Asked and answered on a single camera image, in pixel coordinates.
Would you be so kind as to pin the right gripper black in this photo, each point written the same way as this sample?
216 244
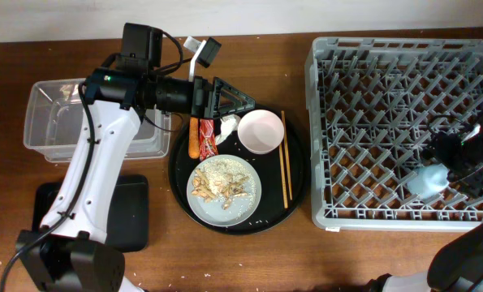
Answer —
440 150

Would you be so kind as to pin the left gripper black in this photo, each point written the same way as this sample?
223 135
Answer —
217 90

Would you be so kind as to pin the white pink bowl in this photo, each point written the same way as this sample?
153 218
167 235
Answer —
260 131

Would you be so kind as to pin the light blue cup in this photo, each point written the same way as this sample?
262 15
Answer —
429 181

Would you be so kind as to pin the wooden chopstick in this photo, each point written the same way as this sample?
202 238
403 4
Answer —
283 177
287 157

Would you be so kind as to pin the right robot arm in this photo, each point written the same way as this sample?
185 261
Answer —
458 266

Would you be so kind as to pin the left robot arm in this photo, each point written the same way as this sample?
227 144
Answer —
68 252

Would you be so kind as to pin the grey dishwasher rack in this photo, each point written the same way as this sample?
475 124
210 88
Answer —
374 104

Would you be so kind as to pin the crumpled white tissue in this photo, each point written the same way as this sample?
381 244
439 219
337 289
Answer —
229 124

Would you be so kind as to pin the orange carrot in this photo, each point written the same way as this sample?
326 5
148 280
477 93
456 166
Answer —
193 143

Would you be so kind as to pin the red snack wrapper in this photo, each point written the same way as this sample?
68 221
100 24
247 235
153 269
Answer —
207 142

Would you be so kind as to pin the round black tray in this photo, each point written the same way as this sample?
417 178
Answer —
270 211

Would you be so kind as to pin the grey plate with food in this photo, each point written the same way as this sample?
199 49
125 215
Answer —
223 191

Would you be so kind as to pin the black rectangular tray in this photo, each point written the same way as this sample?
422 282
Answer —
128 219

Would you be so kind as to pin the clear plastic bin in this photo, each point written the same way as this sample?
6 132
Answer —
54 117

